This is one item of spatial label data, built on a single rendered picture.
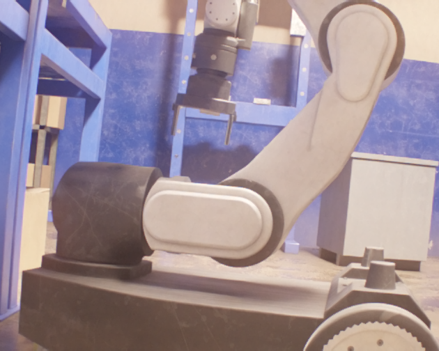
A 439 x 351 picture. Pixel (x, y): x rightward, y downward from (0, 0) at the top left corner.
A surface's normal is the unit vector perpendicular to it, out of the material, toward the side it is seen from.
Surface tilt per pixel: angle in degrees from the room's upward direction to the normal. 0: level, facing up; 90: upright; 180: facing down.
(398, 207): 90
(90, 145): 90
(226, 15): 93
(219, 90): 93
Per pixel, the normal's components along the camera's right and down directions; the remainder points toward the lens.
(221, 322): -0.18, -0.04
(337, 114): -0.27, 0.36
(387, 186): 0.09, -0.02
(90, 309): -0.51, -0.07
